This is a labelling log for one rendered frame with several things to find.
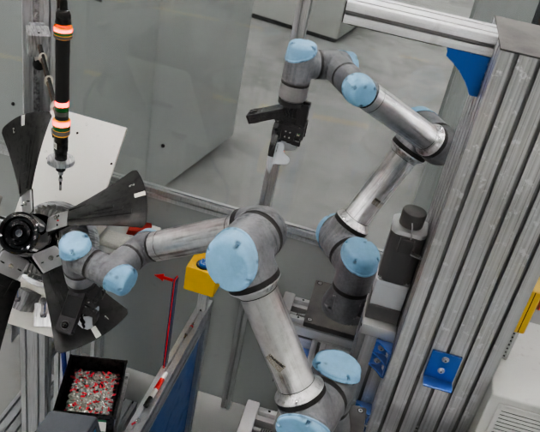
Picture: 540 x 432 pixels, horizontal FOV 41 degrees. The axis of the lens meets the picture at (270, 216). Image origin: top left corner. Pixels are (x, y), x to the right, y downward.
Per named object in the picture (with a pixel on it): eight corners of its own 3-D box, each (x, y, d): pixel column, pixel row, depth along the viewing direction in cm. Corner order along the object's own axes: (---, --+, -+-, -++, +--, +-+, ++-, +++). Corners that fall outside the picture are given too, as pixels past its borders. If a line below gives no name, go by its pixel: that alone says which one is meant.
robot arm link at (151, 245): (292, 185, 161) (133, 222, 187) (271, 206, 152) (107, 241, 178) (310, 231, 164) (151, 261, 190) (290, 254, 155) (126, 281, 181)
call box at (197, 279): (199, 265, 241) (203, 239, 236) (227, 273, 240) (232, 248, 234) (182, 292, 228) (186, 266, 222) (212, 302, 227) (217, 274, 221)
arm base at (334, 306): (371, 301, 229) (379, 276, 224) (366, 331, 216) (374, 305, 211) (325, 288, 231) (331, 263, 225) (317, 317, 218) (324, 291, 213)
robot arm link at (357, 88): (455, 186, 203) (338, 105, 174) (435, 166, 211) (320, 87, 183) (483, 154, 199) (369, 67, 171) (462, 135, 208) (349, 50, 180)
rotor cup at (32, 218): (2, 237, 210) (-20, 231, 198) (40, 204, 211) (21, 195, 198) (32, 273, 208) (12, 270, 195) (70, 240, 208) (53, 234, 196)
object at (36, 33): (25, 46, 236) (25, 21, 232) (47, 47, 239) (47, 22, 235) (27, 58, 229) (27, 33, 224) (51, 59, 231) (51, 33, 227)
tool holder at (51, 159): (44, 152, 191) (45, 118, 186) (71, 152, 194) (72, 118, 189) (48, 169, 185) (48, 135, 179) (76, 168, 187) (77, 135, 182)
